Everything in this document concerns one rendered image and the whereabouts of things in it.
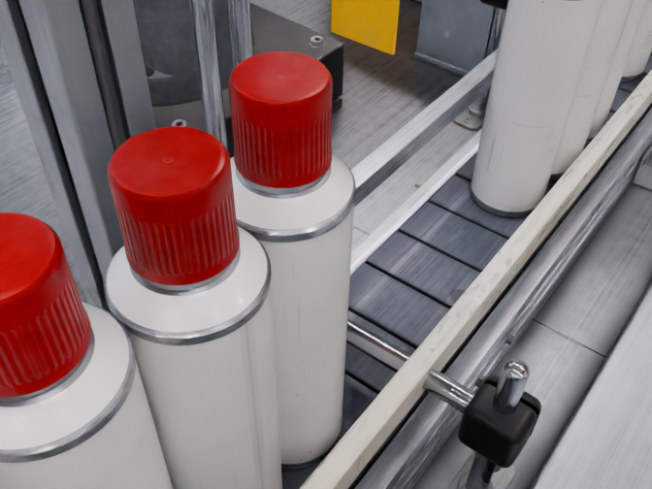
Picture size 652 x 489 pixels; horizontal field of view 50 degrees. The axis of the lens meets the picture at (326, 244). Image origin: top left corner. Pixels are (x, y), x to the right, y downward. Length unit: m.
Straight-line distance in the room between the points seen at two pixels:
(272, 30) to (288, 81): 0.44
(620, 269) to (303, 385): 0.32
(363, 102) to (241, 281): 0.49
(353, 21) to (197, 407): 0.16
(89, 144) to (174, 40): 0.23
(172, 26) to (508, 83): 0.26
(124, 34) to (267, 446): 0.19
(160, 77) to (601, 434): 0.40
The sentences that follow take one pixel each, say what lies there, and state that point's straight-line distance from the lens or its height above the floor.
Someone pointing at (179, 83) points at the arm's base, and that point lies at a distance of 0.57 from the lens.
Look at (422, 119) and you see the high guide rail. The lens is 0.43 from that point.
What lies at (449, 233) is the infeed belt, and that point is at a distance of 0.48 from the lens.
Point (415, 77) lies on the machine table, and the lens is 0.73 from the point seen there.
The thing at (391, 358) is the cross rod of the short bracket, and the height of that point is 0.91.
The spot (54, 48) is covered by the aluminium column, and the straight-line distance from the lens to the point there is 0.32.
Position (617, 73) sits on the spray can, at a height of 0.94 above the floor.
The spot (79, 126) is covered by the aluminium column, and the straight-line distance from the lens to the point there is 0.34.
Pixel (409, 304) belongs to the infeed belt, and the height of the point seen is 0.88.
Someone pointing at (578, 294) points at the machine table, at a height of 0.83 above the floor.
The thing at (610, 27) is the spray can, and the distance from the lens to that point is 0.48.
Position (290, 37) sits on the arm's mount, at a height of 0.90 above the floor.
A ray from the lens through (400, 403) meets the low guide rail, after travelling 0.34.
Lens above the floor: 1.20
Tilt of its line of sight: 44 degrees down
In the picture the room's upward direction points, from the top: 1 degrees clockwise
